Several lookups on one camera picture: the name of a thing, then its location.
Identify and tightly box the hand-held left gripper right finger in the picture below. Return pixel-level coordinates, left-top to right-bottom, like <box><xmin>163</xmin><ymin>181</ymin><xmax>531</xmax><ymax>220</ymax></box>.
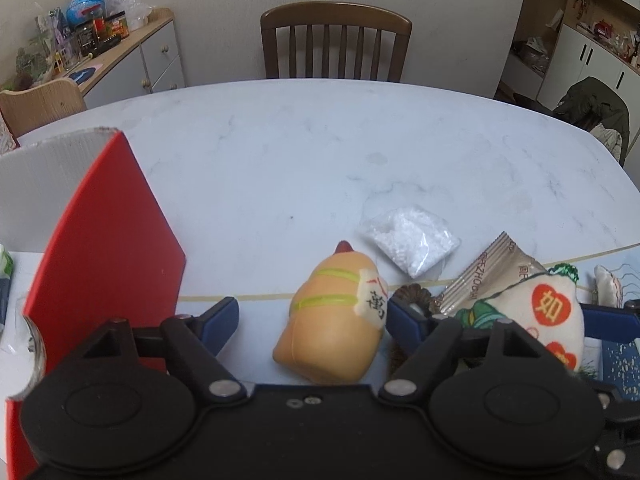
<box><xmin>379</xmin><ymin>296</ymin><xmax>547</xmax><ymax>402</ymax></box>

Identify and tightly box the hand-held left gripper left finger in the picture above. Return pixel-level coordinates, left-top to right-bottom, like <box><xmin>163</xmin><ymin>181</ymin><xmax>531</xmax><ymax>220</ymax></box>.
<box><xmin>80</xmin><ymin>296</ymin><xmax>243</xmax><ymax>401</ymax></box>

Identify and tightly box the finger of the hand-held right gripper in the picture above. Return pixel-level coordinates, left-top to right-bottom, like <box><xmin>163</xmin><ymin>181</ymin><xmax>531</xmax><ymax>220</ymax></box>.
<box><xmin>596</xmin><ymin>381</ymin><xmax>640</xmax><ymax>480</ymax></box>
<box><xmin>581</xmin><ymin>298</ymin><xmax>640</xmax><ymax>342</ymax></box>

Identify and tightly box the dark brown hair tie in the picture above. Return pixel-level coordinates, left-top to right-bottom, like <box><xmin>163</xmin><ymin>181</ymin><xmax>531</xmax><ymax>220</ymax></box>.
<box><xmin>387</xmin><ymin>283</ymin><xmax>431</xmax><ymax>376</ymax></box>

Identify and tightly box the white pouch with red hearts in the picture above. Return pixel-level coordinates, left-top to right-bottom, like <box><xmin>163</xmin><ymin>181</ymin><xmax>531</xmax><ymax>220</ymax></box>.
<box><xmin>452</xmin><ymin>262</ymin><xmax>598</xmax><ymax>376</ymax></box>

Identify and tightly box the orange squishy animal toy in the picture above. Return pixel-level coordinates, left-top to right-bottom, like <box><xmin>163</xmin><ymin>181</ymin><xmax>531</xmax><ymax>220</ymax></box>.
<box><xmin>272</xmin><ymin>240</ymin><xmax>388</xmax><ymax>386</ymax></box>

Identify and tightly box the red white cardboard box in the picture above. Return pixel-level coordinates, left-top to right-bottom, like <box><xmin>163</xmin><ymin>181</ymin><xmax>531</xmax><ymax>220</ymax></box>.
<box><xmin>0</xmin><ymin>127</ymin><xmax>187</xmax><ymax>480</ymax></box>

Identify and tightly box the white embroidered pillow toy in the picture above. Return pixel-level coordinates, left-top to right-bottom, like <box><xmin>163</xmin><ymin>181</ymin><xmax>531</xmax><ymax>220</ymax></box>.
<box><xmin>593</xmin><ymin>262</ymin><xmax>636</xmax><ymax>307</ymax></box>

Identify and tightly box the blue white patterned placemat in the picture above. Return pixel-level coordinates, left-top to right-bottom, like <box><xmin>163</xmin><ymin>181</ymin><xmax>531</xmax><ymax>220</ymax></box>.
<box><xmin>177</xmin><ymin>244</ymin><xmax>640</xmax><ymax>391</ymax></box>

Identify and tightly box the clear bag of white granules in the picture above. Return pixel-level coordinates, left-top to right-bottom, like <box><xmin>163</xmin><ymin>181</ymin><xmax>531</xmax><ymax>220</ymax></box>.
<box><xmin>357</xmin><ymin>204</ymin><xmax>461</xmax><ymax>281</ymax></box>

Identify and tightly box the beige striped snack packet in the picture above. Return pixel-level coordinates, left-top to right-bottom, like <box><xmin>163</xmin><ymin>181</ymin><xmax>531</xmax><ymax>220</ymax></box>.
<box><xmin>432</xmin><ymin>231</ymin><xmax>548</xmax><ymax>318</ymax></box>

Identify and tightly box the clear curved object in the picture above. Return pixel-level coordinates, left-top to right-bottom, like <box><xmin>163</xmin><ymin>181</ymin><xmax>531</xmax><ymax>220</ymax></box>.
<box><xmin>0</xmin><ymin>296</ymin><xmax>47</xmax><ymax>402</ymax></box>

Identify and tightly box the dark green jacket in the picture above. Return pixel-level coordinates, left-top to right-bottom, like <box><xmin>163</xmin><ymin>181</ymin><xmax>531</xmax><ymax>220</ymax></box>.
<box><xmin>552</xmin><ymin>76</ymin><xmax>631</xmax><ymax>166</ymax></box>

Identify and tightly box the grey sideboard with wooden top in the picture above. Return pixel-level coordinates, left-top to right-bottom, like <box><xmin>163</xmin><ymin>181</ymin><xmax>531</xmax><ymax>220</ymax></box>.
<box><xmin>65</xmin><ymin>7</ymin><xmax>187</xmax><ymax>110</ymax></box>

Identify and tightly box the light wooden chair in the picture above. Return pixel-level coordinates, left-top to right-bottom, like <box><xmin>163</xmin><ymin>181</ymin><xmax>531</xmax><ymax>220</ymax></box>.
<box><xmin>0</xmin><ymin>78</ymin><xmax>88</xmax><ymax>138</ymax></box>

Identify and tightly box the open wooden shelf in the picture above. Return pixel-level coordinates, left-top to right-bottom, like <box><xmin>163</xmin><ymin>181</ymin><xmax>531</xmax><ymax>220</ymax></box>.
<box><xmin>510</xmin><ymin>0</ymin><xmax>576</xmax><ymax>81</ymax></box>

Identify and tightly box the red label jar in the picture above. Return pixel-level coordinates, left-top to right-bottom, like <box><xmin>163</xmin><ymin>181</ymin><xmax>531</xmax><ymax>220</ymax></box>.
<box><xmin>103</xmin><ymin>10</ymin><xmax>130</xmax><ymax>41</ymax></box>

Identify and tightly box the dark wooden chair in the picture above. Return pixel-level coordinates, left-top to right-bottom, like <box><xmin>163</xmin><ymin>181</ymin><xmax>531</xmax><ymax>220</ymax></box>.
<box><xmin>260</xmin><ymin>2</ymin><xmax>413</xmax><ymax>83</ymax></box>

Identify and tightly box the green potted plant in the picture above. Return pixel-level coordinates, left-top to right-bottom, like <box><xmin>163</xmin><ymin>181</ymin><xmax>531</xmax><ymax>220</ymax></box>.
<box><xmin>15</xmin><ymin>30</ymin><xmax>61</xmax><ymax>88</ymax></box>

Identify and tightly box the clear plastic bag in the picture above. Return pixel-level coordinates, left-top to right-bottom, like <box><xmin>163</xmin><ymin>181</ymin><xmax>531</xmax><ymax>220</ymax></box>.
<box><xmin>107</xmin><ymin>0</ymin><xmax>156</xmax><ymax>31</ymax></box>

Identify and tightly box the blue globe tin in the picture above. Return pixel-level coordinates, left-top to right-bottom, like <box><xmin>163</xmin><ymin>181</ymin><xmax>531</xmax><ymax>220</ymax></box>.
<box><xmin>66</xmin><ymin>0</ymin><xmax>105</xmax><ymax>28</ymax></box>

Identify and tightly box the white cabinet with black handles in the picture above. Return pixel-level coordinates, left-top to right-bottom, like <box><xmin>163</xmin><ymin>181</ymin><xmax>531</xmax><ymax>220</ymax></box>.
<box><xmin>537</xmin><ymin>0</ymin><xmax>640</xmax><ymax>111</ymax></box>

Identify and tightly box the black handled screwdriver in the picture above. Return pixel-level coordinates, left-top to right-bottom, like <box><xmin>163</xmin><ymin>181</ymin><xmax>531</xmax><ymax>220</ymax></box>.
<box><xmin>80</xmin><ymin>35</ymin><xmax>123</xmax><ymax>58</ymax></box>

